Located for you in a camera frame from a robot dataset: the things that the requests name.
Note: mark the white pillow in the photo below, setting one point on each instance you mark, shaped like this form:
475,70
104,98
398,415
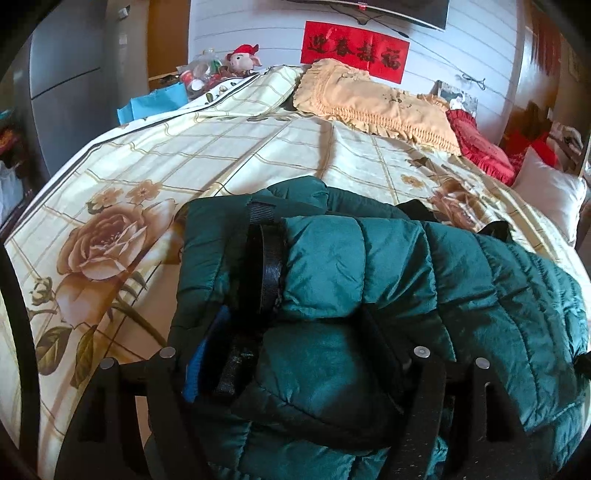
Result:
549,194

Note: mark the red wall banner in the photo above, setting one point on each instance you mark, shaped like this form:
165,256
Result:
355,46

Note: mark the plush pig toy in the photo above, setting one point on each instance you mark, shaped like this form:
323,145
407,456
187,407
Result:
242,60

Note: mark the framed photo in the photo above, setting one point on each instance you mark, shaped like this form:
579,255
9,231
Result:
457,97

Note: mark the dark green quilted jacket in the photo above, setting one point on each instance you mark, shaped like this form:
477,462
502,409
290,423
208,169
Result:
485,300

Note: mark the grey refrigerator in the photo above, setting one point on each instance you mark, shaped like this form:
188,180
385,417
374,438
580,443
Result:
69,69

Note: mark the pile of snack packets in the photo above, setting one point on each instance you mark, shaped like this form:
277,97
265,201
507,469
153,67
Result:
203,74

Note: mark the red garment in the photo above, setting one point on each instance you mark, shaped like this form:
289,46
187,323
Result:
531,134

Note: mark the red hanging decoration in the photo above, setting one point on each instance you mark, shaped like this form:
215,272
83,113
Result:
545,41

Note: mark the white plastic bag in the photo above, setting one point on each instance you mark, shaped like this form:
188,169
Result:
10,189

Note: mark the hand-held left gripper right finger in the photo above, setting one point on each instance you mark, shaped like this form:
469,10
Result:
415,392

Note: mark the floral cream bed sheet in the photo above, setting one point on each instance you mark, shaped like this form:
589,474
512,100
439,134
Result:
207,152

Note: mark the red frilled cushion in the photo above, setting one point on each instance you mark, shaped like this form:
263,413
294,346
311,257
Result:
480,147

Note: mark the yellow frilled pillow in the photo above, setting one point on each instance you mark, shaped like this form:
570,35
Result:
369,104

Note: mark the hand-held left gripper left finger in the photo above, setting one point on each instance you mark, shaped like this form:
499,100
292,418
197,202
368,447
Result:
198,374

